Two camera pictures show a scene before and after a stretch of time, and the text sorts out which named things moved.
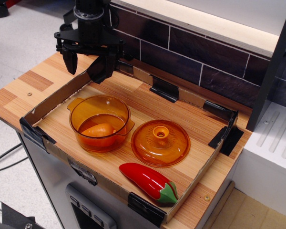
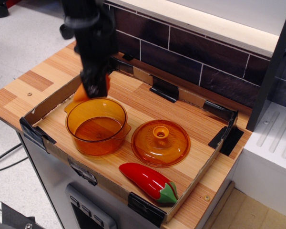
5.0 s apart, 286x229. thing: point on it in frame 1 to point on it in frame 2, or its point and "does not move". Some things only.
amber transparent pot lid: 160,143 does not move
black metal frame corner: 13,218 does not move
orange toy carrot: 99,130 to 80,94
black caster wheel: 2,10 does not move
